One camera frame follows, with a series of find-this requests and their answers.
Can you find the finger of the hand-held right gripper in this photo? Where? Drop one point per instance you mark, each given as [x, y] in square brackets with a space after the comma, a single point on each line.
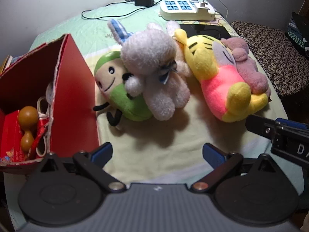
[259, 125]
[292, 123]

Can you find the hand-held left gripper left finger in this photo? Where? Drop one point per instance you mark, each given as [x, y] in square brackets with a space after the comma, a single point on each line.
[102, 151]

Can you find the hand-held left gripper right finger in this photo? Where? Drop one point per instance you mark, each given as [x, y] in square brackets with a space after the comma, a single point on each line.
[213, 153]

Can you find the mauve plush toy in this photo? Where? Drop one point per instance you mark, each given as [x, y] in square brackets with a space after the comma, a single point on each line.
[251, 75]

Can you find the green plush toy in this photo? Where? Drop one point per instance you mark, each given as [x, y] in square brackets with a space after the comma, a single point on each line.
[120, 101]

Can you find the red cardboard box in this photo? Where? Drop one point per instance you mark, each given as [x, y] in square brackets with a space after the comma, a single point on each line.
[74, 89]

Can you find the yellow tiger plush toy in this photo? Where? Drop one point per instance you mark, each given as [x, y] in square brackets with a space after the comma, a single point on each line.
[212, 62]

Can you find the white rabbit plush toy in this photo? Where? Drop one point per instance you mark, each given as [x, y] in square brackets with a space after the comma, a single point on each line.
[149, 53]

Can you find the printed baby blanket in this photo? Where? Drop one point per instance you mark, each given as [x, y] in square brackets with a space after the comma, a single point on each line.
[169, 149]

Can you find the red ribbon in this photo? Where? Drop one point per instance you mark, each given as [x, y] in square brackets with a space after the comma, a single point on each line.
[41, 128]

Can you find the patterned brown cushion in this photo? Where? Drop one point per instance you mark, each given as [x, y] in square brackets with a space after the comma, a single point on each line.
[277, 53]

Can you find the brown gourd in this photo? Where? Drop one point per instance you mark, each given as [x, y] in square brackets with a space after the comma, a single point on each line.
[27, 116]

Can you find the stack of folded clothes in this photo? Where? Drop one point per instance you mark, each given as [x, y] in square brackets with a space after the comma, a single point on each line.
[299, 33]

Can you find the small red carton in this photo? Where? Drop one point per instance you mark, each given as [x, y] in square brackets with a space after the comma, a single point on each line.
[12, 137]

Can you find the black smartphone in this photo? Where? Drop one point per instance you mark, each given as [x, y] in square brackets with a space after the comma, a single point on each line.
[210, 31]

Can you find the blue and white booklet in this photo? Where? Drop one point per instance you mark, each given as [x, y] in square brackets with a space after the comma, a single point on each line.
[17, 59]

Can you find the yellow book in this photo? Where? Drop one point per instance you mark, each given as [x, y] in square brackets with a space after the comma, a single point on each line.
[6, 62]

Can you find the white charger plug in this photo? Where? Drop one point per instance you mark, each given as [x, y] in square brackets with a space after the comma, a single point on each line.
[201, 6]

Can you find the white power strip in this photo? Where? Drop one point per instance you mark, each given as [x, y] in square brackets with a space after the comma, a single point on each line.
[178, 13]

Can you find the black power adapter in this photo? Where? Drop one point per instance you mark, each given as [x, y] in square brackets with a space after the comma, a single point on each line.
[144, 0]

